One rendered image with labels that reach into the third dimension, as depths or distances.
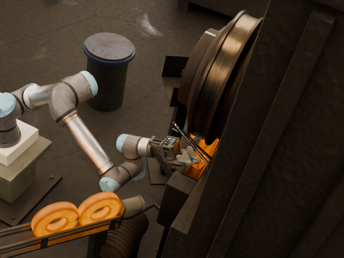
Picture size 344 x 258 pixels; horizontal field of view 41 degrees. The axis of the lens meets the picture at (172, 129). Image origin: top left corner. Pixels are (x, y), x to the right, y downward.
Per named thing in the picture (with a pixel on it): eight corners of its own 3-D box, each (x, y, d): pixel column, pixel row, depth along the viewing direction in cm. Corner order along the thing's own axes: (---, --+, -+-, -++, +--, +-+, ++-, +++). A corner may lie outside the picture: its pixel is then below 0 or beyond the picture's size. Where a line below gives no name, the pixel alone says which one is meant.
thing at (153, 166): (177, 152, 288) (203, 57, 240) (185, 185, 270) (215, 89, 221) (145, 152, 283) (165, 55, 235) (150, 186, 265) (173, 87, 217)
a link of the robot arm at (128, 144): (127, 146, 196) (124, 129, 192) (149, 151, 191) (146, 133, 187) (116, 156, 190) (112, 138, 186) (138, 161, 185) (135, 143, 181)
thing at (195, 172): (213, 161, 195) (213, 160, 195) (195, 190, 182) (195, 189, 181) (197, 154, 197) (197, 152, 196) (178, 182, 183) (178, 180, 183)
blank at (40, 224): (83, 204, 151) (79, 196, 153) (36, 215, 142) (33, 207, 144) (76, 233, 160) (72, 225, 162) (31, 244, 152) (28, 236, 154)
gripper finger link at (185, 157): (195, 155, 170) (173, 151, 174) (197, 168, 173) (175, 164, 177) (199, 151, 172) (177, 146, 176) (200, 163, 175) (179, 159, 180)
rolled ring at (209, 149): (202, 132, 175) (209, 136, 174) (219, 120, 191) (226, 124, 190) (185, 172, 183) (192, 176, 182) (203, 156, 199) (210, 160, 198)
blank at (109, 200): (125, 194, 159) (121, 187, 161) (83, 204, 151) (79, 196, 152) (116, 221, 168) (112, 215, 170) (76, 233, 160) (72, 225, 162)
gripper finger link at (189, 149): (198, 151, 172) (177, 146, 176) (200, 163, 175) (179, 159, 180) (202, 146, 174) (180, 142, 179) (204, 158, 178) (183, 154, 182)
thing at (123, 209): (120, 227, 168) (126, 208, 161) (118, 227, 168) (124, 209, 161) (111, 211, 172) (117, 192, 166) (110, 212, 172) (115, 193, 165)
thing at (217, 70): (238, 100, 192) (275, -4, 160) (193, 170, 158) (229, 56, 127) (224, 93, 193) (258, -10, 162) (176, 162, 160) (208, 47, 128)
